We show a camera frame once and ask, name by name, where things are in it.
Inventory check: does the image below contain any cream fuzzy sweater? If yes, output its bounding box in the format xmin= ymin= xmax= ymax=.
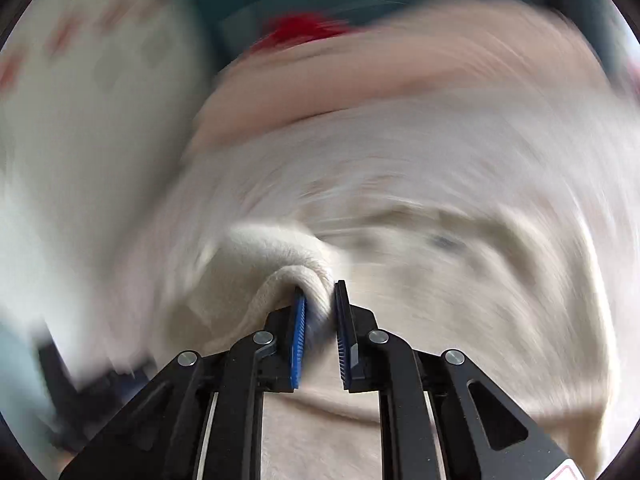
xmin=164 ymin=222 xmax=348 ymax=353

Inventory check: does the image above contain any pink floral bed blanket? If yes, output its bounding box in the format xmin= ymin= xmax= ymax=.
xmin=106 ymin=90 xmax=639 ymax=479

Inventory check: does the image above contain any pink folded duvet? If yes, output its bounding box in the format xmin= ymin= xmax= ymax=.
xmin=188 ymin=0 xmax=608 ymax=154

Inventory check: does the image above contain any red pillow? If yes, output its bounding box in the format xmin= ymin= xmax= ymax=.
xmin=250 ymin=12 xmax=354 ymax=53

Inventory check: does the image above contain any white wardrobe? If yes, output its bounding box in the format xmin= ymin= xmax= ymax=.
xmin=1 ymin=0 xmax=208 ymax=324

